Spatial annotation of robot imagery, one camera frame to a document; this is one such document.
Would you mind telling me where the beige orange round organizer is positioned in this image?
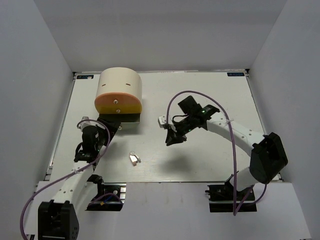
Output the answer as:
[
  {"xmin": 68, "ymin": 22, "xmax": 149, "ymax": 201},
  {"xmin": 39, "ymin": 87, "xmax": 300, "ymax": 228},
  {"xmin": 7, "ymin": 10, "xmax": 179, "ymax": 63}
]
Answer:
[{"xmin": 94, "ymin": 67, "xmax": 143, "ymax": 130}]

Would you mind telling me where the pink silver binder clip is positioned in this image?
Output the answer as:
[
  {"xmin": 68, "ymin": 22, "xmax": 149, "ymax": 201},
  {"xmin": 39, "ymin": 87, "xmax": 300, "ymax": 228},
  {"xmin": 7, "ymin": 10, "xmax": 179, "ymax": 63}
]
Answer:
[{"xmin": 129, "ymin": 151, "xmax": 142, "ymax": 166}]

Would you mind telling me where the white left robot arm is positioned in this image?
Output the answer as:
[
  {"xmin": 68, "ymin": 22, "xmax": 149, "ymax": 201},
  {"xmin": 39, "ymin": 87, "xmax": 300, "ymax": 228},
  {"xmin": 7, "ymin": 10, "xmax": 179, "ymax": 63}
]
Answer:
[{"xmin": 37, "ymin": 116, "xmax": 121, "ymax": 240}]

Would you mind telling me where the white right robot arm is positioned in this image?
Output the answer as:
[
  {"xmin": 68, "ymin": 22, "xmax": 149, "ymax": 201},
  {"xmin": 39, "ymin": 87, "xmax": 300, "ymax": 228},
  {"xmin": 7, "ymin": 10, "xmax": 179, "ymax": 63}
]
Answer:
[{"xmin": 158, "ymin": 96, "xmax": 288, "ymax": 200}]

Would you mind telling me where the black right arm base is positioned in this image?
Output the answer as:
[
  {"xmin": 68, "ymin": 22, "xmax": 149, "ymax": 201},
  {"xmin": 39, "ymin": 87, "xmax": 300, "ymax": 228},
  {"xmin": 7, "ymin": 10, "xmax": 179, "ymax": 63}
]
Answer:
[{"xmin": 205, "ymin": 178, "xmax": 257, "ymax": 213}]

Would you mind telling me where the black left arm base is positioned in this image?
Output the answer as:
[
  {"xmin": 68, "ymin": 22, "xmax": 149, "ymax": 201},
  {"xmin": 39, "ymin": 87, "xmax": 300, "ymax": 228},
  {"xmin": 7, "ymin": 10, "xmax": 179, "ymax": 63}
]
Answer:
[{"xmin": 86, "ymin": 183, "xmax": 127, "ymax": 212}]

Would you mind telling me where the blue label sticker left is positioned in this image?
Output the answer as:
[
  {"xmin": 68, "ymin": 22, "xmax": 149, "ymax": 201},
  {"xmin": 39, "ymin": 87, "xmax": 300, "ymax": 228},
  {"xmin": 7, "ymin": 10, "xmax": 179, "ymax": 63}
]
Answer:
[{"xmin": 76, "ymin": 74, "xmax": 94, "ymax": 80}]

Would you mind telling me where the blue label sticker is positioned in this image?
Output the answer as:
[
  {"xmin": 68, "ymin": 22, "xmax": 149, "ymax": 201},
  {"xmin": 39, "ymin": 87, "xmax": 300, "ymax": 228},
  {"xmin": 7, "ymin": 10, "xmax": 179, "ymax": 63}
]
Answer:
[
  {"xmin": 76, "ymin": 74, "xmax": 94, "ymax": 80},
  {"xmin": 227, "ymin": 72, "xmax": 245, "ymax": 77}
]

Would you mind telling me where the blue label sticker right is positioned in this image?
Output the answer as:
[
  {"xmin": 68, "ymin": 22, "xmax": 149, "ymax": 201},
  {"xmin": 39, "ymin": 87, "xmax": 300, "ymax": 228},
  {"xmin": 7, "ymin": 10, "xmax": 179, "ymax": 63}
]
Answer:
[{"xmin": 227, "ymin": 72, "xmax": 245, "ymax": 77}]

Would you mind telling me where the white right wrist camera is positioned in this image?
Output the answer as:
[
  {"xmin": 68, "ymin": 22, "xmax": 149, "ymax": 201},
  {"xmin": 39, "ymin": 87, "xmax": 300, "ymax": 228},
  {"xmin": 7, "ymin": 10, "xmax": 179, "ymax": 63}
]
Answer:
[{"xmin": 157, "ymin": 115, "xmax": 176, "ymax": 132}]

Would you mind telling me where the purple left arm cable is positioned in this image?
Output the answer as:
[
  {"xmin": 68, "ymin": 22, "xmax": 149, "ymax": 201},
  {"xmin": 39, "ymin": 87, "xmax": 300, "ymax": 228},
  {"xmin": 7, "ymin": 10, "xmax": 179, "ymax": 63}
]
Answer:
[{"xmin": 19, "ymin": 119, "xmax": 123, "ymax": 240}]

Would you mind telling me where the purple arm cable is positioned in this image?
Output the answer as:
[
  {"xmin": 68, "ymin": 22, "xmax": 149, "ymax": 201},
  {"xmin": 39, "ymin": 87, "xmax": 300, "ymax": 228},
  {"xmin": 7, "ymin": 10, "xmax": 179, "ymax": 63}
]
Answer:
[
  {"xmin": 19, "ymin": 119, "xmax": 123, "ymax": 240},
  {"xmin": 166, "ymin": 90, "xmax": 268, "ymax": 216}
]

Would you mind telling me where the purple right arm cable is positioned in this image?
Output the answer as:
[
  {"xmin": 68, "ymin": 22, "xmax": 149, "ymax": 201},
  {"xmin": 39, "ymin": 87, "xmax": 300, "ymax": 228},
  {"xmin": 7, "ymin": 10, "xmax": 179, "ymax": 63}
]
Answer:
[{"xmin": 166, "ymin": 90, "xmax": 268, "ymax": 216}]

